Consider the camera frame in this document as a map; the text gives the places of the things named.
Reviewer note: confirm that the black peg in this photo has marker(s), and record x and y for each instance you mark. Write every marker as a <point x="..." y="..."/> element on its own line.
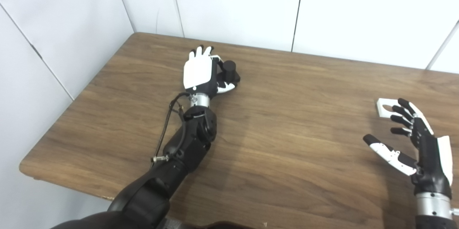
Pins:
<point x="230" y="71"/>

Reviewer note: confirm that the white square piece with hole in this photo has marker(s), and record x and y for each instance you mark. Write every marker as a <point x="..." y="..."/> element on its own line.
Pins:
<point x="385" y="111"/>

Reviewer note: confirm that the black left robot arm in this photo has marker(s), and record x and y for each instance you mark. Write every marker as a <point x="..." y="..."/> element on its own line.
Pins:
<point x="186" y="150"/>

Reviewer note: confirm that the white and black right hand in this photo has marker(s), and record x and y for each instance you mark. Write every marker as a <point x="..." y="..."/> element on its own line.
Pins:
<point x="428" y="153"/>

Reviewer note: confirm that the white and black left hand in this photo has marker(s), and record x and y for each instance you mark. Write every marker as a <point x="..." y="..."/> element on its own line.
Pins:
<point x="197" y="71"/>

